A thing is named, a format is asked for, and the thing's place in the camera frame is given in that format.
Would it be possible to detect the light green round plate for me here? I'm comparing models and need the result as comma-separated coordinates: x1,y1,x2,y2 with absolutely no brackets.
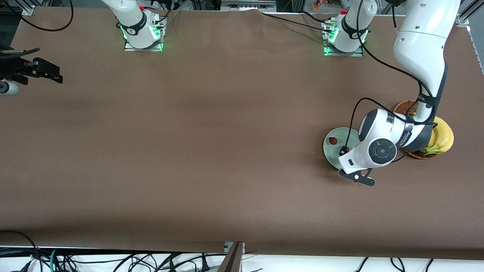
323,127,361,170

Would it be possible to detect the brown wicker basket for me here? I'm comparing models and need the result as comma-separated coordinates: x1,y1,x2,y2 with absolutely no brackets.
394,100,441,160

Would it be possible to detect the yellow banana bunch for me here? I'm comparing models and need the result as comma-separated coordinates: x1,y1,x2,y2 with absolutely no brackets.
422,115,454,156

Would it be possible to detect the large table cover sheet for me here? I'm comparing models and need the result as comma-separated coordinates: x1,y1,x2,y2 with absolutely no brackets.
0,7,484,261

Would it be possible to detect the orange red background clutter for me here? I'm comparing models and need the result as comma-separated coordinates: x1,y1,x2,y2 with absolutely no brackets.
311,0,343,11

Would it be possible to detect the grey metal box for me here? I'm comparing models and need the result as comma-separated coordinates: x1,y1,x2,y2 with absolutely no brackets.
220,0,277,12

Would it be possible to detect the black left camera cable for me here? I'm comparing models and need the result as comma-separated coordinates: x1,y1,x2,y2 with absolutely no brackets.
339,0,439,155

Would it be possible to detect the aluminium frame post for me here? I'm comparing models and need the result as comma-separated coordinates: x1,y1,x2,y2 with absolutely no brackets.
455,0,484,28
21,0,38,16

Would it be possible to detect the short black table cable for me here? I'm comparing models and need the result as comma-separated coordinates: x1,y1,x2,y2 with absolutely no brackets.
301,11,333,24

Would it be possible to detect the long black table cable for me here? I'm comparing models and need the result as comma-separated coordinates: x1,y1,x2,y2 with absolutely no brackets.
258,9,330,32

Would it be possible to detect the small metal bracket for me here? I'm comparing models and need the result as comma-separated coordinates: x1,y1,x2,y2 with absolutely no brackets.
224,241,245,254

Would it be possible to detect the teal floor cable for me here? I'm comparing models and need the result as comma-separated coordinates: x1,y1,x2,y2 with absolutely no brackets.
49,247,60,272

